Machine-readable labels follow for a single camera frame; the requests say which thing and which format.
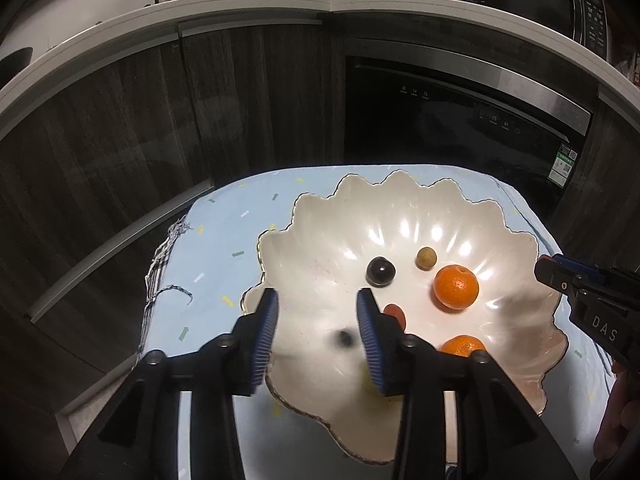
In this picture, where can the black built-in dishwasher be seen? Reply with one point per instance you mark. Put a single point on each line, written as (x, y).
(450, 125)

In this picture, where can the dark purple plum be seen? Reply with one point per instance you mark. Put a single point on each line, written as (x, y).
(380, 271)

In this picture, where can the orange mandarin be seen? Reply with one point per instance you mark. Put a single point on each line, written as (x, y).
(462, 346)
(455, 286)

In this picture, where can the blueberry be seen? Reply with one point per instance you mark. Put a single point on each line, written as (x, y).
(344, 338)

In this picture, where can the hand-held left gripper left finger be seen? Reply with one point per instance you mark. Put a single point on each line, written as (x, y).
(265, 340)

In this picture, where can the green white appliance sticker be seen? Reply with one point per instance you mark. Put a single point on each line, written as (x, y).
(562, 164)

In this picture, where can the person's right hand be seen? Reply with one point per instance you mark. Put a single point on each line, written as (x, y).
(617, 410)

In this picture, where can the white kitchen countertop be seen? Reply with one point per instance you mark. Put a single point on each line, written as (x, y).
(150, 15)

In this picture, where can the dark wood cabinet door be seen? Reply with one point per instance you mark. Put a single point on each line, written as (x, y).
(260, 100)
(100, 170)
(605, 185)

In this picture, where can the red grape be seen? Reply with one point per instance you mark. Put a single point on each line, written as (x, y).
(396, 314)

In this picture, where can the white scalloped bowl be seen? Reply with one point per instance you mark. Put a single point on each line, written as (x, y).
(325, 240)

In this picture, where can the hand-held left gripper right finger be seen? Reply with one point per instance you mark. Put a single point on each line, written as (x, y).
(372, 345)

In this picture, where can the light blue confetti tablecloth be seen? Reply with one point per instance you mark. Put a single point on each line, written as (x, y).
(220, 270)

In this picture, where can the brown longan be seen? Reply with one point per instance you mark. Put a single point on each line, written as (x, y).
(426, 258)

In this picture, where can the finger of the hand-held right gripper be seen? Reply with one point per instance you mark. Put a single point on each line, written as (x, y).
(580, 271)
(555, 277)

